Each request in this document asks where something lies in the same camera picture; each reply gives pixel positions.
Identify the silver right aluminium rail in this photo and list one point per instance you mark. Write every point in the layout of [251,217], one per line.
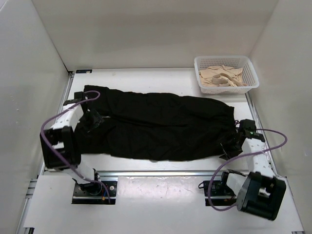
[259,125]

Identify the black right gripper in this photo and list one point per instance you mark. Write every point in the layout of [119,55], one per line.
[228,153]

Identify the beige trousers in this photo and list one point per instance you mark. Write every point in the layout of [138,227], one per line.
[221,76]

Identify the silver left aluminium rail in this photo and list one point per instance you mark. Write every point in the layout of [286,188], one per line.
[67,89]

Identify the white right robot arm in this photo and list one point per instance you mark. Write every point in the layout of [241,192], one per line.
[259,193]

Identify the white plastic basket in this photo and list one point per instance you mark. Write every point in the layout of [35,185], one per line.
[249,75]

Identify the small black label plate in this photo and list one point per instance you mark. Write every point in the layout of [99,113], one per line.
[84,71]

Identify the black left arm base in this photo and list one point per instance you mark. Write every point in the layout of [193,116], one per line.
[96,194]

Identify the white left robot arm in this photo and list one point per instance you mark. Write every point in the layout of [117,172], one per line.
[60,146]

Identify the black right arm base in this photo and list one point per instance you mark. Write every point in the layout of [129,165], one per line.
[220,194]

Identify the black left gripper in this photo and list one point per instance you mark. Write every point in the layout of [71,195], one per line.
[98,120]

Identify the silver aluminium rail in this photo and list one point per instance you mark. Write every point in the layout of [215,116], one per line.
[154,173]
[67,89]
[259,125]

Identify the black trousers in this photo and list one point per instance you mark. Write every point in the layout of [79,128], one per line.
[157,126]

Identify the silver front aluminium rail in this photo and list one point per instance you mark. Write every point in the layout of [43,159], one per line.
[154,173]

